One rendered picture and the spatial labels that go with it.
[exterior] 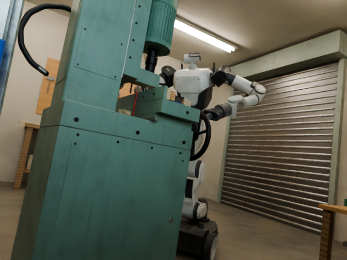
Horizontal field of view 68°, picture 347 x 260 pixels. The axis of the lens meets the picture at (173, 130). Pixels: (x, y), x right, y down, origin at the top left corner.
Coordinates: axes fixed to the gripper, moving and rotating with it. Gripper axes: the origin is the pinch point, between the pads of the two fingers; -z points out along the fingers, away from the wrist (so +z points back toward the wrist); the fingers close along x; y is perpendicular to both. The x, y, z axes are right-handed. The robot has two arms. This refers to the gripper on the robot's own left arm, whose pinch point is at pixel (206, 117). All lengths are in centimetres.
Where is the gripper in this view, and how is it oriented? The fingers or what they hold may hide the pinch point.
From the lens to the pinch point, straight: 152.9
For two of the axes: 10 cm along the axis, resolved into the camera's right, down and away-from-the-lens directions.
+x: -6.2, -2.2, 7.5
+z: 7.7, -3.2, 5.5
